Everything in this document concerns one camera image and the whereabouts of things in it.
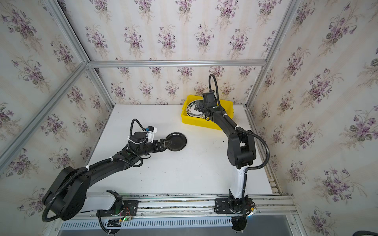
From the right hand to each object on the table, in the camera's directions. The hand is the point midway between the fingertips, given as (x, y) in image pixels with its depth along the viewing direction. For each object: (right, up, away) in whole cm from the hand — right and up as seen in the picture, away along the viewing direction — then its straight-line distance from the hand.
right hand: (202, 106), depth 95 cm
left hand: (-22, -22, -12) cm, 33 cm away
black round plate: (-16, -24, 0) cm, 29 cm away
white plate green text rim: (-7, -4, +12) cm, 14 cm away
